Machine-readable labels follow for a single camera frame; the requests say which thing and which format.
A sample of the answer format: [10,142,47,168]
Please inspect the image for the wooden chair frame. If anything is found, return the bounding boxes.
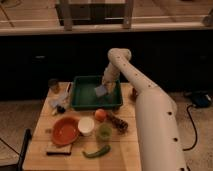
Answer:
[55,0,134,31]

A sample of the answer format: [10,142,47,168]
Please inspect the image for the glass jar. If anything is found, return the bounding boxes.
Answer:
[48,79,60,94]

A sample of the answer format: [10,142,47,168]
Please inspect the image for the black cable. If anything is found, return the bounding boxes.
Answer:
[182,104,199,152]

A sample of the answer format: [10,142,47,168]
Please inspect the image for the orange bowl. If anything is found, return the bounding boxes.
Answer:
[51,117,80,146]

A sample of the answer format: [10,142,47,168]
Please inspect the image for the grey-blue sponge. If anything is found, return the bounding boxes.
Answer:
[94,85,108,97]

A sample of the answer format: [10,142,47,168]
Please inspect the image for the green cup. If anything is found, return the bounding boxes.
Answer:
[96,123,112,141]

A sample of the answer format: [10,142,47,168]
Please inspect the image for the red apple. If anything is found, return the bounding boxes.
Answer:
[131,88,138,101]

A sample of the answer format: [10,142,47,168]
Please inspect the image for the orange fruit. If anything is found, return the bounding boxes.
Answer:
[95,109,107,122]

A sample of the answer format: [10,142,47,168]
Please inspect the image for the green chili pepper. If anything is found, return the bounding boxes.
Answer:
[82,145,111,158]

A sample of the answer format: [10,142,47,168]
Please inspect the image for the crumpled plastic bag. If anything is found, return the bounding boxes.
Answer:
[48,92,68,109]

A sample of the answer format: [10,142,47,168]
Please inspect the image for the dark grape bunch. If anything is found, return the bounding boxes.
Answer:
[107,114,128,133]

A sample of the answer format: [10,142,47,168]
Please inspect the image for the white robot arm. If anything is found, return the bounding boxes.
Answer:
[103,48,188,171]

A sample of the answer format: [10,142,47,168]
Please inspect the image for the dark blue device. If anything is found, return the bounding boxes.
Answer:
[190,92,212,108]

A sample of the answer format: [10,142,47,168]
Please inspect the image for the white cup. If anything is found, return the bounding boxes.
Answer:
[78,117,95,136]

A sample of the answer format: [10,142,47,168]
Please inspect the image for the green plastic tray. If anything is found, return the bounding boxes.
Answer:
[70,75,123,110]

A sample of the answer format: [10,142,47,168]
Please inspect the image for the dark rectangular sponge block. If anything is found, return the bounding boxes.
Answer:
[46,142,72,155]

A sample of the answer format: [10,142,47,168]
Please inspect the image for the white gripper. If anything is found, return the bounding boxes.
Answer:
[102,63,120,93]

